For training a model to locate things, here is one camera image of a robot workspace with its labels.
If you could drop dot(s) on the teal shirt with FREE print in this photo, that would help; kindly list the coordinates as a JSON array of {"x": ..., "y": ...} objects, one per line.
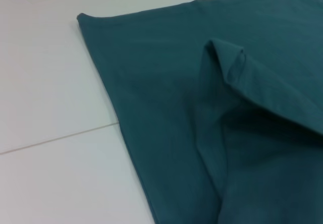
[{"x": 202, "y": 108}]

